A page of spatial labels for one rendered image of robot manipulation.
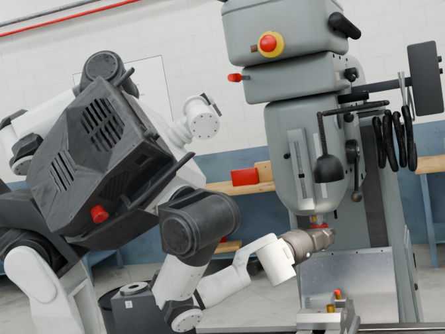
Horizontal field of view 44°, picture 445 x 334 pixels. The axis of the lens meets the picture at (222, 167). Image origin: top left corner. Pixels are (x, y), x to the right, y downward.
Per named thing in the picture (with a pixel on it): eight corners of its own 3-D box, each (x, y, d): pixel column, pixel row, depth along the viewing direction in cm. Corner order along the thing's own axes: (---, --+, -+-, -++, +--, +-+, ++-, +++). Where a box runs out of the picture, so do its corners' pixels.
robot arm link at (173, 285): (153, 339, 125) (185, 276, 113) (134, 293, 133) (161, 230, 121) (197, 329, 132) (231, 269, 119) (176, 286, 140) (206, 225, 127)
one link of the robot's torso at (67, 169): (43, 274, 105) (180, 150, 99) (-15, 150, 121) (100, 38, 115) (130, 287, 130) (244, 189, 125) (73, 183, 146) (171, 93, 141)
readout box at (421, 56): (449, 112, 158) (440, 38, 156) (415, 116, 161) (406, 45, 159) (445, 109, 177) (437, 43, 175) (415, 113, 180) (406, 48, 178)
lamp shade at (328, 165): (320, 184, 127) (315, 158, 127) (310, 181, 134) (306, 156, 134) (349, 178, 128) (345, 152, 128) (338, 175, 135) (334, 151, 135)
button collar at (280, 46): (284, 54, 127) (280, 28, 126) (259, 59, 129) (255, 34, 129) (286, 54, 129) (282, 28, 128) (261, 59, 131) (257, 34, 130)
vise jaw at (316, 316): (341, 330, 148) (339, 315, 148) (296, 330, 153) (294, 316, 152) (345, 321, 154) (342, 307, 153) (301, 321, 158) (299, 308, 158)
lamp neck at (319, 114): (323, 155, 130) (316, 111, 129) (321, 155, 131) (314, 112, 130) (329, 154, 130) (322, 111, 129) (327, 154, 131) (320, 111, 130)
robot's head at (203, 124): (176, 134, 119) (206, 106, 118) (168, 115, 128) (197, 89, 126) (196, 152, 123) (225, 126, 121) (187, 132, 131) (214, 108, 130)
